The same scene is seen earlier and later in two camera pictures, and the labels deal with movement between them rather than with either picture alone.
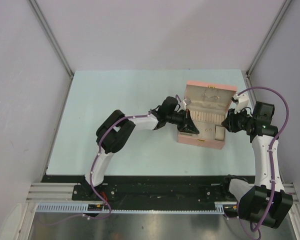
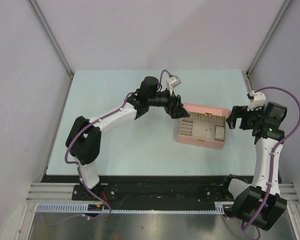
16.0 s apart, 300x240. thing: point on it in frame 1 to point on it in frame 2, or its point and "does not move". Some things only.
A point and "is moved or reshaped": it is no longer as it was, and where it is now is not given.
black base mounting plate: x=147 y=188 does not move
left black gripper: x=186 y=124 to x=175 y=108
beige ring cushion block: x=219 y=133 does not move
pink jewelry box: x=209 y=103 is moved or reshaped
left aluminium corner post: x=47 y=26 does not move
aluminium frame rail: x=53 y=193 does not move
